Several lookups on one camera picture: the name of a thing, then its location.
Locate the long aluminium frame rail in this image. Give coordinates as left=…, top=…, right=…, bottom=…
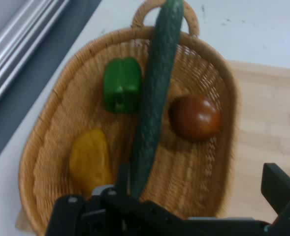
left=0, top=0, right=71, bottom=115

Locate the woven wicker basket with handles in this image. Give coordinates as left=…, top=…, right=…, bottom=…
left=18, top=0, right=238, bottom=236

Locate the long dark green cucumber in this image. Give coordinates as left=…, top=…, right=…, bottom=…
left=129, top=0, right=185, bottom=199

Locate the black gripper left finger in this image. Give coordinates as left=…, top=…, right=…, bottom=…
left=45, top=162, right=185, bottom=236

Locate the yellow bell pepper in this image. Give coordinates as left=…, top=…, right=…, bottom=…
left=69, top=129, right=115, bottom=197

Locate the green bell pepper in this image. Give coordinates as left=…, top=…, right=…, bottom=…
left=103, top=57, right=143, bottom=114

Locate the red brown tomato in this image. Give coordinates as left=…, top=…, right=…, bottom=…
left=169, top=94, right=222, bottom=142

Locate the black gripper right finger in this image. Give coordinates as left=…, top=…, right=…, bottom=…
left=260, top=162, right=290, bottom=236

